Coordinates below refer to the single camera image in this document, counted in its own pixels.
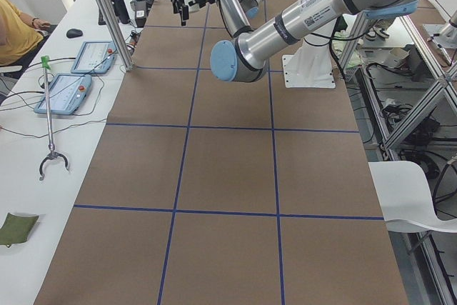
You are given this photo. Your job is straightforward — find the green cloth pouch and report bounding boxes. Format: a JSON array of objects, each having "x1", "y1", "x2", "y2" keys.
[{"x1": 1, "y1": 213, "x2": 39, "y2": 247}]

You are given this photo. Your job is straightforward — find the white chair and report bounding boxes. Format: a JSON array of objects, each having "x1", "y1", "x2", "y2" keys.
[{"x1": 368, "y1": 161, "x2": 456, "y2": 234}]

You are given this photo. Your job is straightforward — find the aluminium frame post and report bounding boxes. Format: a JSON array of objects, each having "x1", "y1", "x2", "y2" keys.
[{"x1": 96, "y1": 0, "x2": 134, "y2": 71}]

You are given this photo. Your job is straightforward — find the black water bottle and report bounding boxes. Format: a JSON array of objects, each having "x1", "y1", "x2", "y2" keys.
[{"x1": 111, "y1": 0, "x2": 130, "y2": 24}]

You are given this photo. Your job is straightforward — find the blue teach pendant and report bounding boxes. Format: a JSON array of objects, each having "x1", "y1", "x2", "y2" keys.
[
  {"x1": 49, "y1": 74, "x2": 92, "y2": 116},
  {"x1": 71, "y1": 41, "x2": 116, "y2": 74}
]

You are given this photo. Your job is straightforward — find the black computer mouse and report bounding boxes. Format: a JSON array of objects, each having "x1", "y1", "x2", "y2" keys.
[{"x1": 66, "y1": 29, "x2": 83, "y2": 39}]

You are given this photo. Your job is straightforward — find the person in yellow shirt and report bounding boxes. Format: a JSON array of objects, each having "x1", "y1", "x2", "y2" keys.
[{"x1": 1, "y1": 0, "x2": 51, "y2": 67}]

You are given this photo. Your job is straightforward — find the upper blue teach pendant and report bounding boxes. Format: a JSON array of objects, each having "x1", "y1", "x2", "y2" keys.
[{"x1": 71, "y1": 41, "x2": 116, "y2": 74}]

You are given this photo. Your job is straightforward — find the green handled reacher grabber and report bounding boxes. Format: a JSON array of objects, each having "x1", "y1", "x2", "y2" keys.
[{"x1": 39, "y1": 55, "x2": 69, "y2": 181}]

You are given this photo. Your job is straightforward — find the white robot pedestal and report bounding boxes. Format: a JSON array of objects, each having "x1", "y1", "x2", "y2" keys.
[{"x1": 282, "y1": 0, "x2": 336, "y2": 89}]

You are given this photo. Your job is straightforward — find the lower blue teach pendant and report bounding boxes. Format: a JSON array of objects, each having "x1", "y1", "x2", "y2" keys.
[{"x1": 49, "y1": 74, "x2": 92, "y2": 116}]

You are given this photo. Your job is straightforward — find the white mug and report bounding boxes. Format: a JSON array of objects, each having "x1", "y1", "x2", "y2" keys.
[{"x1": 188, "y1": 1, "x2": 200, "y2": 13}]

